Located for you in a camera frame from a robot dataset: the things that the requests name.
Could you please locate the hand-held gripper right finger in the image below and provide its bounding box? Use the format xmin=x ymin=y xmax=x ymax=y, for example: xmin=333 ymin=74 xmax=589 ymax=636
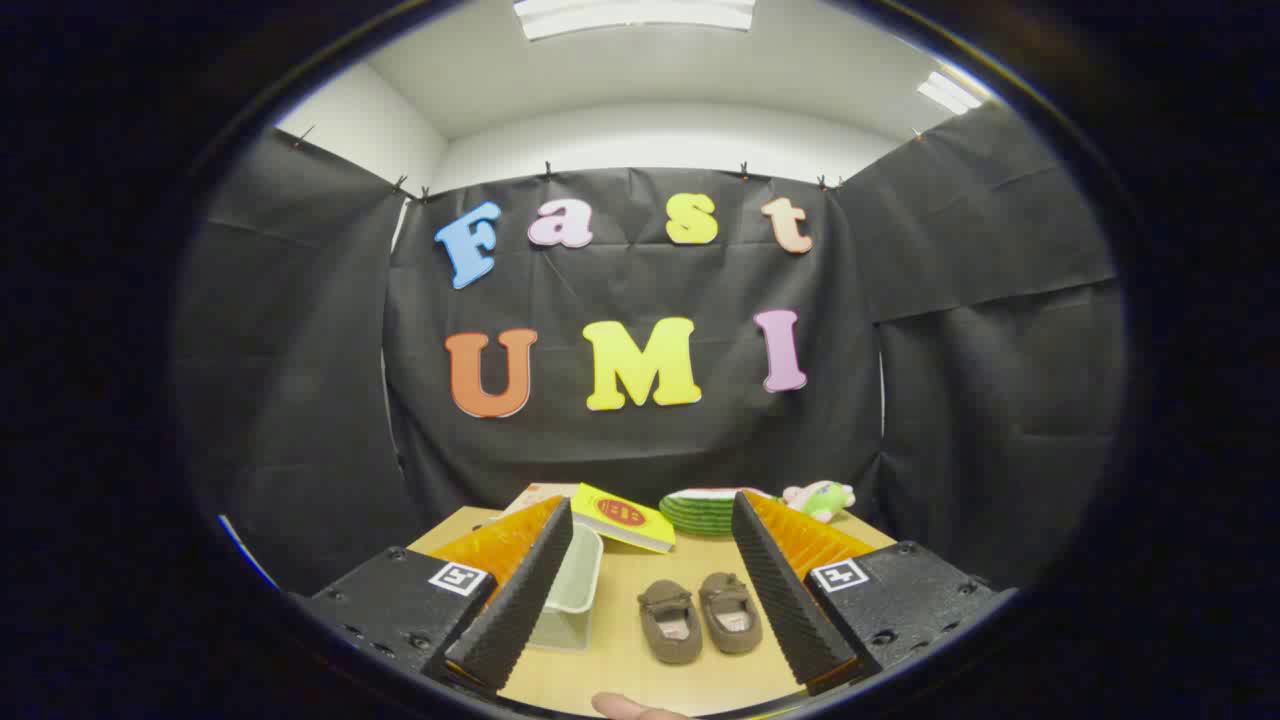
xmin=730 ymin=490 xmax=1019 ymax=696

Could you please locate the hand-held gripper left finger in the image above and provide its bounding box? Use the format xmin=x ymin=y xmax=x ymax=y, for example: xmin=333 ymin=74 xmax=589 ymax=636
xmin=295 ymin=497 xmax=576 ymax=696

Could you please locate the brown fuzzy shoe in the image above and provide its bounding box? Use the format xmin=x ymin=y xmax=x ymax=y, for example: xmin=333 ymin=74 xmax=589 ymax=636
xmin=697 ymin=571 xmax=764 ymax=656
xmin=637 ymin=578 xmax=704 ymax=666

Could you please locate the white fabric storage box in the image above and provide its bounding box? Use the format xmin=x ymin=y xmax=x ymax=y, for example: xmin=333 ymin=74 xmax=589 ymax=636
xmin=528 ymin=520 xmax=606 ymax=653

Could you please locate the beige book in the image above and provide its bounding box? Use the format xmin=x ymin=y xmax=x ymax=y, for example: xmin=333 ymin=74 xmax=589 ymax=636
xmin=505 ymin=483 xmax=581 ymax=516

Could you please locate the pink and green plush toy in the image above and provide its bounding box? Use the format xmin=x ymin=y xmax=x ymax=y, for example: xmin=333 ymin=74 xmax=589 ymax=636
xmin=782 ymin=480 xmax=857 ymax=524

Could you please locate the watermelon slice plush toy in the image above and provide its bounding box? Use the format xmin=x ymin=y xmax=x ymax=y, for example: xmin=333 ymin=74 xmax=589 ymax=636
xmin=658 ymin=487 xmax=776 ymax=538

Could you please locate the yellow book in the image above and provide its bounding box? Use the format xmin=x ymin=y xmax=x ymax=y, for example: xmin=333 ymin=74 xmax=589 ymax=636
xmin=570 ymin=483 xmax=677 ymax=554

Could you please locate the small ceiling light panel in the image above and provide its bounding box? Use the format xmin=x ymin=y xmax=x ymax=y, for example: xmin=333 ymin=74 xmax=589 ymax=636
xmin=917 ymin=70 xmax=986 ymax=116

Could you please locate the long ceiling light panel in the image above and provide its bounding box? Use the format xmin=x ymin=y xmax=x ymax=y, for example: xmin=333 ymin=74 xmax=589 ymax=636
xmin=512 ymin=0 xmax=758 ymax=41

